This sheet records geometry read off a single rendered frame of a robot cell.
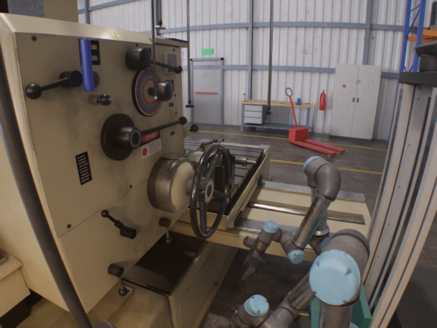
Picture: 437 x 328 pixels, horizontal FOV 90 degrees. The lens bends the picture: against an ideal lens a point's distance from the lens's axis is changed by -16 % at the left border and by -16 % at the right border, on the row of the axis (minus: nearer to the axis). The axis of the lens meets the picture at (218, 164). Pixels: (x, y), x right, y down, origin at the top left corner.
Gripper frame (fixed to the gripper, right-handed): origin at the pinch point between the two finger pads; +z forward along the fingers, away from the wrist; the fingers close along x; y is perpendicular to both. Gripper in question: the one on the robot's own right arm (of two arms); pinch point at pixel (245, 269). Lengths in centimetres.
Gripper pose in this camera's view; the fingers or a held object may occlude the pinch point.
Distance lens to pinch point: 147.5
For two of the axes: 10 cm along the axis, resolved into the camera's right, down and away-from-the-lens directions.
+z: -4.1, 8.8, 2.5
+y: 9.0, 4.3, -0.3
